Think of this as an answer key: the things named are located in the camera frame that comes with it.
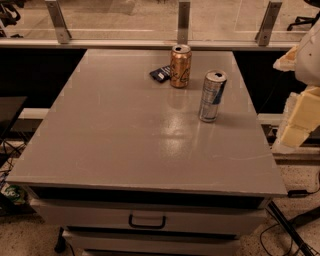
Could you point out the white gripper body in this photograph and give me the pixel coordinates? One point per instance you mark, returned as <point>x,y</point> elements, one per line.
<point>309,61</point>

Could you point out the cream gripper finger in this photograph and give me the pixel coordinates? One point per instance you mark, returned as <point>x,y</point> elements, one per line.
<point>301,117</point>
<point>287,62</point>

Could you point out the silver blue redbull can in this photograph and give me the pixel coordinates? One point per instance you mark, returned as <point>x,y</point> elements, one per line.
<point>213,88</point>

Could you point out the orange soda can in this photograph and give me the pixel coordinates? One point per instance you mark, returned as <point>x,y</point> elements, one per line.
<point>180,65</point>

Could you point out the black office chair base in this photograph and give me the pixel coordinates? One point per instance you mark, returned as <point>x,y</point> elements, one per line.
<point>300,20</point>

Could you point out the dark blue snack packet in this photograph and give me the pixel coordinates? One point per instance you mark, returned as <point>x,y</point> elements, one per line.
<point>161,74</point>

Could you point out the grey drawer cabinet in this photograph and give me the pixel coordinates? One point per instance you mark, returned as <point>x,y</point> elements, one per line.
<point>115,143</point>

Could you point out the green snack bag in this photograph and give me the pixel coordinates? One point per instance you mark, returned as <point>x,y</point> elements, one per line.
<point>15,194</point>

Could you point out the right metal railing bracket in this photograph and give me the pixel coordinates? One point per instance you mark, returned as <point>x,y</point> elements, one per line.
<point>270,16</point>

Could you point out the metal railing bracket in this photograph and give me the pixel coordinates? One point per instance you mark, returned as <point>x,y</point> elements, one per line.
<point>270,16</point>
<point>62,33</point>
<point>183,21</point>

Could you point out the middle metal railing bracket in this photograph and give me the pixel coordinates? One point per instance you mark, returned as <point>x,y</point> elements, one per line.
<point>183,21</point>

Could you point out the black drawer handle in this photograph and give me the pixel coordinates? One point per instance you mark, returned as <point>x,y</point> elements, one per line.
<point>138,222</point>

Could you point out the left metal railing bracket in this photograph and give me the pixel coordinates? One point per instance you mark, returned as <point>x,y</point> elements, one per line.
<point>62,33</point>

